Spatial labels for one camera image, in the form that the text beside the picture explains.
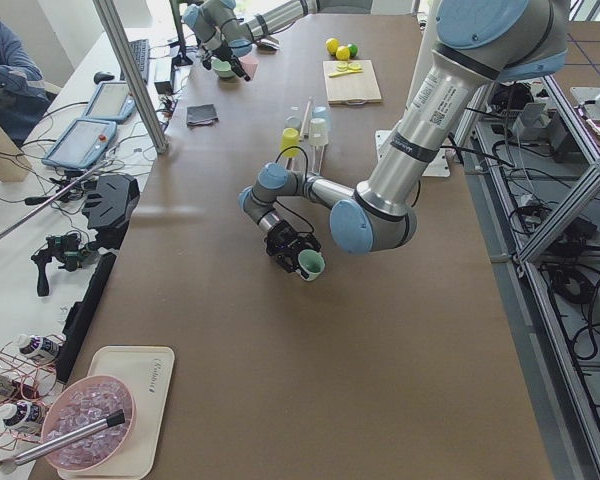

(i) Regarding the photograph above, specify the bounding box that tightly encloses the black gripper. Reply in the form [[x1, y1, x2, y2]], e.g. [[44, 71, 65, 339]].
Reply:
[[265, 222, 321, 273], [202, 42, 251, 81]]

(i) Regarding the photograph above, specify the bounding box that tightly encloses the pink cup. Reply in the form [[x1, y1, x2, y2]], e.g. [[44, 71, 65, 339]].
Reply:
[[239, 54, 259, 81]]

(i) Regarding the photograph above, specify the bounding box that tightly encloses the mint green cup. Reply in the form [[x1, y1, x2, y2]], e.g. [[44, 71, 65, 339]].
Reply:
[[298, 249, 326, 281]]

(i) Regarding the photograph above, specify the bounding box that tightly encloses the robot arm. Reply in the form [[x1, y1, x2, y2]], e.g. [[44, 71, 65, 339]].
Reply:
[[182, 0, 322, 81], [239, 1, 570, 272]]

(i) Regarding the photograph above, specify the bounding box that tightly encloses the grey cup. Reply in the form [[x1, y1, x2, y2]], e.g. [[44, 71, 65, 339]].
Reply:
[[285, 116, 302, 131]]

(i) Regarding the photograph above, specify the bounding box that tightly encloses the yellow cup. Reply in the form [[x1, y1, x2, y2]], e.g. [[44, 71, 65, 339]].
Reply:
[[280, 127, 300, 158]]

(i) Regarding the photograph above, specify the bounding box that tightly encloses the light blue cup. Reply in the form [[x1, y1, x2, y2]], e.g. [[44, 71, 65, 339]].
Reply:
[[311, 105, 331, 131]]

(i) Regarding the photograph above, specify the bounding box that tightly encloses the white cup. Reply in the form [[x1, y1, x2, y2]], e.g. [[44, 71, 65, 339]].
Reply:
[[308, 117, 329, 147]]

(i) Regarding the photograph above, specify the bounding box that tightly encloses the green bowl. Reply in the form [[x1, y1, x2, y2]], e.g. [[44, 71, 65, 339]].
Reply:
[[211, 58, 235, 79]]

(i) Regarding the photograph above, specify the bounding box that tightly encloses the shiny metal scoop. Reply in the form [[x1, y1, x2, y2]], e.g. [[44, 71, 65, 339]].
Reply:
[[255, 36, 280, 52]]

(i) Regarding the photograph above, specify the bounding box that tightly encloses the grey folded cloth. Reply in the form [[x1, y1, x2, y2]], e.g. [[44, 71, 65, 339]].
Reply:
[[186, 104, 218, 126]]

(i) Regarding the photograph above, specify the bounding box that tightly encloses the black keyboard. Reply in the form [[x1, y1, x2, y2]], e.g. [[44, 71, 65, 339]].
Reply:
[[128, 39, 150, 83]]

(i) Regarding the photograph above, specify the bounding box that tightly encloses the yellow lemon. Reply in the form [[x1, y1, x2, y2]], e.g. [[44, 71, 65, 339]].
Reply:
[[335, 45, 351, 61], [325, 37, 340, 55]]

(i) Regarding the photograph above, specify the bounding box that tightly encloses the green lime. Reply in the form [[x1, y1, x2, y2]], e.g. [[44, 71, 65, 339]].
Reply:
[[347, 43, 358, 58]]

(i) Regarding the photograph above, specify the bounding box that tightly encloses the wooden cutting board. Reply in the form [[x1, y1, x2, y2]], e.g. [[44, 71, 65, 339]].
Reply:
[[322, 60, 382, 105]]

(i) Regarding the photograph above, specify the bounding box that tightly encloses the yellow plastic knife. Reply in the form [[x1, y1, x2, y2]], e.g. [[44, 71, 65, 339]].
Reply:
[[328, 69, 363, 78]]

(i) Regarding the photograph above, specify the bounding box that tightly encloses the blue teach pendant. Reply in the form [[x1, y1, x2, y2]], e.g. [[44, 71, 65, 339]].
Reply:
[[84, 81, 135, 123], [41, 118, 117, 170]]

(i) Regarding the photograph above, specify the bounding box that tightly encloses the black computer mouse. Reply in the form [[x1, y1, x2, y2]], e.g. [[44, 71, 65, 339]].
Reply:
[[93, 71, 115, 85]]

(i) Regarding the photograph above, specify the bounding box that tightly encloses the black angular device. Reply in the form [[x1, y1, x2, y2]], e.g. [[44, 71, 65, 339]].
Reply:
[[81, 174, 140, 249]]

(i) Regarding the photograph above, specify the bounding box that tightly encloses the cream plastic tray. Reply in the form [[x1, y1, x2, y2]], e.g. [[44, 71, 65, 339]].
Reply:
[[70, 345, 176, 480]]

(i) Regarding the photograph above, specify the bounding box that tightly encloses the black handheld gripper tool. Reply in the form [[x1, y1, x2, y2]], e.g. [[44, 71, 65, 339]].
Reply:
[[31, 232, 100, 297]]

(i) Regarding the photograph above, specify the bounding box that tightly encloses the black flat bar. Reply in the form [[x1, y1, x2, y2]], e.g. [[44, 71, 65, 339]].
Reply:
[[55, 253, 117, 384]]

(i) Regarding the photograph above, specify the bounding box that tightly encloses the person in blue shirt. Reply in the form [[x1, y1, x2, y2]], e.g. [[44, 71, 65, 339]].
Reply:
[[0, 20, 51, 146]]

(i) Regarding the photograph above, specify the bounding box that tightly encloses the metal tube tool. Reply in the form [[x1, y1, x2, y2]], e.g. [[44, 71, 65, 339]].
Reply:
[[0, 409, 126, 474]]

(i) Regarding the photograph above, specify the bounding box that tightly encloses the pink bowl of ice cubes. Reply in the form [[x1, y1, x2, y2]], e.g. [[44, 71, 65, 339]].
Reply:
[[41, 375, 136, 472]]

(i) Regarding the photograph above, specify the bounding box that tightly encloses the white wire cup rack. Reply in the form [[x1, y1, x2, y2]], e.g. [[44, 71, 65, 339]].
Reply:
[[290, 97, 328, 175]]

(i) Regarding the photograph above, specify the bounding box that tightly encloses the aluminium frame post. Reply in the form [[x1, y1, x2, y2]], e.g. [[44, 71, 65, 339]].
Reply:
[[93, 0, 168, 155]]

